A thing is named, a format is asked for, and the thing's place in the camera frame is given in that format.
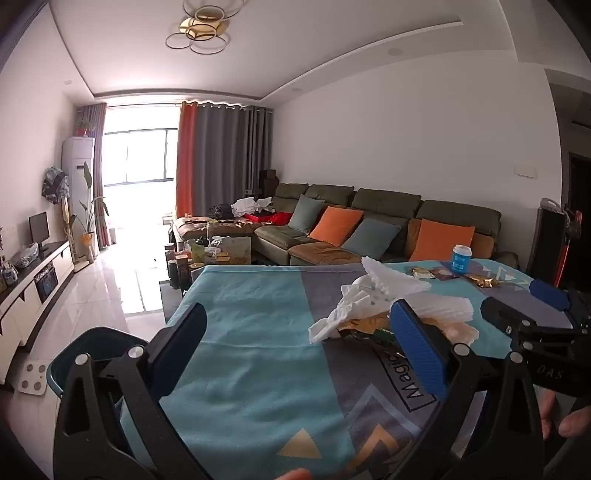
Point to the brown cardboard boxes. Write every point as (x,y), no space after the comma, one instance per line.
(268,181)

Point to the gold foil wrapper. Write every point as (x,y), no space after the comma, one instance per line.
(364,325)

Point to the grey-blue cushion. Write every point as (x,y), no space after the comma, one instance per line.
(305,213)
(371,239)

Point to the dark red packet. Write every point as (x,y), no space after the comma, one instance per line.
(447,274)

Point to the clear plastic bag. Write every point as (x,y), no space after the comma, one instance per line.
(25,254)

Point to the white floor air conditioner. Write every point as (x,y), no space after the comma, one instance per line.
(76,184)

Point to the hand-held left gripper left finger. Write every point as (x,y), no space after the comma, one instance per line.
(184,353)

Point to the covered standing fan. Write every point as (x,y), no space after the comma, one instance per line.
(54,184)

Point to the cluster of glass jars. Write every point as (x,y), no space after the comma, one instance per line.
(180,265)

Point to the blue white vase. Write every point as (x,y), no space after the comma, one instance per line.
(8,273)

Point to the teal grey printed tablecloth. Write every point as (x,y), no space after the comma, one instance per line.
(258,332)

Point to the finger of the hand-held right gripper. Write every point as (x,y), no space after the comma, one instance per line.
(501,314)
(549,293)

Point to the blue paper cup with lid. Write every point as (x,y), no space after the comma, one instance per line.
(461,263)

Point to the white snack packet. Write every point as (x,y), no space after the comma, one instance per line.
(422,273)

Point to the person's right hand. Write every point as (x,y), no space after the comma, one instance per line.
(575,422)

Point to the small plant in red pot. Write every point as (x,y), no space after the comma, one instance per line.
(84,127)

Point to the window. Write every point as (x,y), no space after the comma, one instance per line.
(138,157)

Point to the black monitor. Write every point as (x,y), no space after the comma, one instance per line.
(39,227)

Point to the dark clothes pile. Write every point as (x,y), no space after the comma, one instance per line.
(222,211)

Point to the tall plant in yellow pot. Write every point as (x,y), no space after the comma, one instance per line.
(90,221)

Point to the black red folded machine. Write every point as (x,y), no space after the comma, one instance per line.
(547,244)

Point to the orange cushion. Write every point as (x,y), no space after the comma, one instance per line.
(441,240)
(336,225)

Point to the dark wooden door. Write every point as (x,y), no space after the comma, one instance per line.
(579,217)

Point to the orange and grey curtain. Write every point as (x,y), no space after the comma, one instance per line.
(221,157)

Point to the teal trash bin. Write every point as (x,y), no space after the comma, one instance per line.
(92,341)

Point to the white floor scale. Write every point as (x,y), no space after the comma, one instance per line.
(32,378)

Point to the striped red-grey curtain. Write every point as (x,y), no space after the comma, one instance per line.
(98,184)

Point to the olive green sectional sofa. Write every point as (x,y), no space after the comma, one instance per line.
(383,198)

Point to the white black TV cabinet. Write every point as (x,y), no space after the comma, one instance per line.
(27,300)

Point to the gold snack packet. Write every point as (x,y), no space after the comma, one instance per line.
(482,280)

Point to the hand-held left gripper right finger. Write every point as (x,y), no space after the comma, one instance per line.
(415,353)

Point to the white clothes pile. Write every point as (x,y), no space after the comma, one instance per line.
(249,206)

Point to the white tissue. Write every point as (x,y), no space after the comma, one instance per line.
(325,330)

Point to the red cloth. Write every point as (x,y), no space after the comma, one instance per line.
(270,218)

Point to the person's left hand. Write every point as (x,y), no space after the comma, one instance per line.
(295,475)

